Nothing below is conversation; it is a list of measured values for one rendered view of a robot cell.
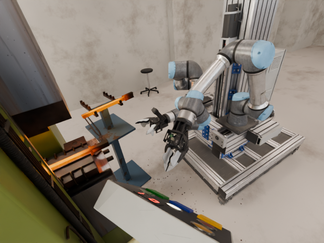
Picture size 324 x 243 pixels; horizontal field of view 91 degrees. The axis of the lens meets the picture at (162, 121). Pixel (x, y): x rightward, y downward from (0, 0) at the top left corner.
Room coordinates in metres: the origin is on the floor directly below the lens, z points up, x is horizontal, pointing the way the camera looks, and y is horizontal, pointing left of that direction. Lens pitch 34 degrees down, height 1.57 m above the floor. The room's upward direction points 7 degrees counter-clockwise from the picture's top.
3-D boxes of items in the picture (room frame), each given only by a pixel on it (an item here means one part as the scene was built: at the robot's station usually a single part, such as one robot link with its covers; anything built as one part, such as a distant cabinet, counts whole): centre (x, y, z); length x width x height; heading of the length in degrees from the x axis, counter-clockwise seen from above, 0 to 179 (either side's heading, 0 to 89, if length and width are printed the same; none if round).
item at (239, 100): (0.98, -0.58, 0.98); 0.13 x 0.12 x 0.14; 27
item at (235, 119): (0.99, -0.58, 0.87); 0.15 x 0.15 x 0.10
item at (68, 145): (0.75, 0.54, 0.95); 0.12 x 0.09 x 0.07; 120
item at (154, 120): (0.87, 0.02, 0.97); 0.12 x 0.08 x 0.09; 120
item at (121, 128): (1.20, 0.48, 0.75); 0.40 x 0.30 x 0.02; 39
